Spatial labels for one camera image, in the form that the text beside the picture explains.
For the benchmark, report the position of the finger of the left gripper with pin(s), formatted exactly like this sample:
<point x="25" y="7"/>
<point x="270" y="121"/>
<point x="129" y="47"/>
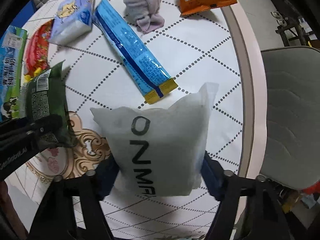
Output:
<point x="21" y="140"/>

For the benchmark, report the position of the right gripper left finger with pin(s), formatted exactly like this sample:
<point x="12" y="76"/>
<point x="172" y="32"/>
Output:
<point x="55" y="218"/>

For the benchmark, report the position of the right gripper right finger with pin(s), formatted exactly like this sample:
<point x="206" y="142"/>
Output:
<point x="263" y="217"/>

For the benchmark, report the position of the dark green snack bag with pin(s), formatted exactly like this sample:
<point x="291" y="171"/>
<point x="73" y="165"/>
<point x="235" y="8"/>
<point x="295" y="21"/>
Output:
<point x="45" y="97"/>

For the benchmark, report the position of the red snack bag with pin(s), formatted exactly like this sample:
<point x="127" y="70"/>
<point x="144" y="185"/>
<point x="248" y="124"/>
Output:
<point x="36" y="54"/>

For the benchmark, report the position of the white ONMAX pouch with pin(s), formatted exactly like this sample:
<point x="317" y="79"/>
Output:
<point x="159" y="151"/>

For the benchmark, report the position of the blue bear tissue pack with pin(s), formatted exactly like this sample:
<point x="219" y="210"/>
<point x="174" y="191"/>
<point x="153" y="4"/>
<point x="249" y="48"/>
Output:
<point x="73" y="19"/>

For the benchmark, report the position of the long blue snack package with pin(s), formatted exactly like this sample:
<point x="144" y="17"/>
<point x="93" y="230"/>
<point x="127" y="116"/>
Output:
<point x="153" y="81"/>

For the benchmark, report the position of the lilac towel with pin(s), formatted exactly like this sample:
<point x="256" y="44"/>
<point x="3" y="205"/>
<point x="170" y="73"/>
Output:
<point x="145" y="14"/>

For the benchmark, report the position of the grey chair seat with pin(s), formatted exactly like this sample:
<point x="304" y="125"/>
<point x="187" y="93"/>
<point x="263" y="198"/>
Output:
<point x="292" y="148"/>

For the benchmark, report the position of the blue green cardboard box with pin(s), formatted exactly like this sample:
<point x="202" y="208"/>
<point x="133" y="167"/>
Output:
<point x="12" y="49"/>

